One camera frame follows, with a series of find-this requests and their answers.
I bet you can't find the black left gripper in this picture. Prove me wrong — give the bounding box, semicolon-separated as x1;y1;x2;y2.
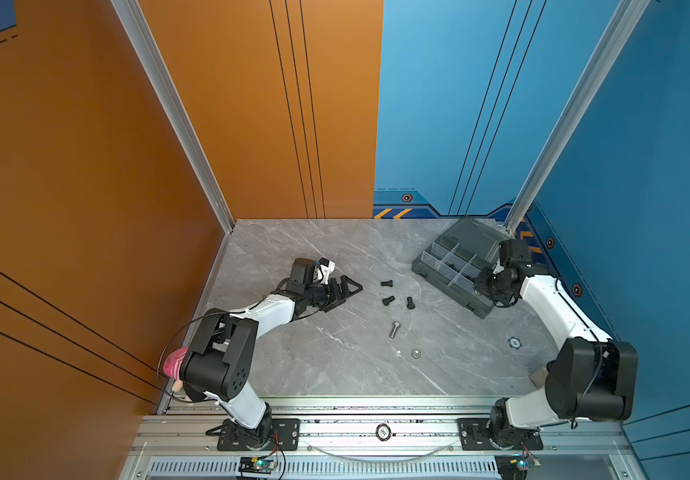
304;276;362;312

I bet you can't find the silver hex bolt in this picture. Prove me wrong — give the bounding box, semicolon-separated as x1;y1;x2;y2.
389;321;401;339

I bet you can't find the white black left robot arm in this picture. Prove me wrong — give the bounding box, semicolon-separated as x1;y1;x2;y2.
165;275;363;450

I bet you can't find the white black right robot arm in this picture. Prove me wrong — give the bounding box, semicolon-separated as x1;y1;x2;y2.
476;239;639;449

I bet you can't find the clear grey compartment organizer box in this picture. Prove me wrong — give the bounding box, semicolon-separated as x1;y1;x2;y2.
412;217;533;318

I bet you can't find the small jar black lid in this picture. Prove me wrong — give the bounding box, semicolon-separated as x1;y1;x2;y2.
530;366;549;389

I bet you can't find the green circuit board right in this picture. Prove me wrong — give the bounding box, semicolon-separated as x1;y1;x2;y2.
495;456;542;480

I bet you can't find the green circuit board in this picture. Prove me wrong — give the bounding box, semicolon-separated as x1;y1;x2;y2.
495;456;542;480
238;457;278;476

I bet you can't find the pink object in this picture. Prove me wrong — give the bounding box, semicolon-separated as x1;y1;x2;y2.
163;347;189;381

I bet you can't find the green circuit board left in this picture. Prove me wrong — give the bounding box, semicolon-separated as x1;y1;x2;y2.
238;457;278;476

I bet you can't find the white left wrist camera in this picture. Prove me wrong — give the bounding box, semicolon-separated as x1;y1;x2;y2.
314;258;336;285

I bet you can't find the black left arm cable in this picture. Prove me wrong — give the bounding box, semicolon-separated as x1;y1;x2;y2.
156;308;226;400

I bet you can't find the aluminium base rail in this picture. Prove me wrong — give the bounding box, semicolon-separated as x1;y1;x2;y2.
121;396;645;479

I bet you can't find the aluminium frame post right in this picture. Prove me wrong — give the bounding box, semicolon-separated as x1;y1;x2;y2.
504;0;650;237

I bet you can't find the aluminium frame post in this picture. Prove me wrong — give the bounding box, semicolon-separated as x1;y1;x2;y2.
111;0;235;234
504;0;650;237

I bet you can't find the aluminium frame post left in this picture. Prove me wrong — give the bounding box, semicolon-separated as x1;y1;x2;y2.
111;0;235;234

